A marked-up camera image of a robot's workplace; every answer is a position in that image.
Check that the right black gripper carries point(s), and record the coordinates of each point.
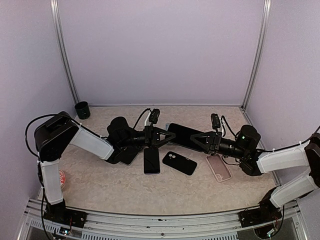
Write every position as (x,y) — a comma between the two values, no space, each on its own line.
(213,141)

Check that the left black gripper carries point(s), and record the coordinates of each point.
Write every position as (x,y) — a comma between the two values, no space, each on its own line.
(152,136)

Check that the clear pink phone case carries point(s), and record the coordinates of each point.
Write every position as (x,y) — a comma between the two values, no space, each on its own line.
(218,168)

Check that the large black smartphone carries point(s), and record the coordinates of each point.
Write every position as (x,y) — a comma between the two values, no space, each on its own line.
(182,136)

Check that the black phone case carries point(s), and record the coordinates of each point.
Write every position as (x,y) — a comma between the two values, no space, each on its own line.
(179,163)

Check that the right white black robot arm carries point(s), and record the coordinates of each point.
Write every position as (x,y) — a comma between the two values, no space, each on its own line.
(256,162)

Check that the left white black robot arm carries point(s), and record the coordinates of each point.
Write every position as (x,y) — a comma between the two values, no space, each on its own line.
(60,130)

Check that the light blue phone case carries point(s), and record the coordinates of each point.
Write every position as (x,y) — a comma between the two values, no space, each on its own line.
(167,125)

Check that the tilted black smartphone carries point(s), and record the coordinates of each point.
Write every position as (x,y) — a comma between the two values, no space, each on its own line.
(127,155)

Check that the dark green cup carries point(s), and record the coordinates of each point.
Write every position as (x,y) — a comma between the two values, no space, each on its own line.
(82,110)

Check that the red white round dish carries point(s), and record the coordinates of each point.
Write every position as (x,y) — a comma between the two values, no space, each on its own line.
(62,178)

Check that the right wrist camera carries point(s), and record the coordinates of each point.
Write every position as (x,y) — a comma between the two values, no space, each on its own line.
(215,120)

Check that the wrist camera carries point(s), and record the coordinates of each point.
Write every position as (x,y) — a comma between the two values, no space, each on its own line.
(215,120)
(154,116)

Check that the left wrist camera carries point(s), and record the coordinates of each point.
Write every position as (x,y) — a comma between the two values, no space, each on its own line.
(154,116)

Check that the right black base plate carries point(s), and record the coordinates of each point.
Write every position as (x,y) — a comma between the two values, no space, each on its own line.
(266,212)

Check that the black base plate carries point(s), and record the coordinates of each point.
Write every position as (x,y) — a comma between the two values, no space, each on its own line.
(266,212)
(59,213)

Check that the front aluminium rail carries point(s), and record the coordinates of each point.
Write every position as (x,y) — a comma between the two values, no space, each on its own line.
(158,217)

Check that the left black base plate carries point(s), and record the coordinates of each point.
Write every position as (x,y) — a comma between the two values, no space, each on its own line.
(59,213)

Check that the right aluminium frame post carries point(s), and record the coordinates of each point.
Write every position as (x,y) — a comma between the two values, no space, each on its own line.
(258,53)

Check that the aluminium frame post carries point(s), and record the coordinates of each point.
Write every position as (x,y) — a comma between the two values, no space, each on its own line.
(258,53)
(54,6)

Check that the left aluminium frame post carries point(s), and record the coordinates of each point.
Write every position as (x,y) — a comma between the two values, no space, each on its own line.
(54,6)

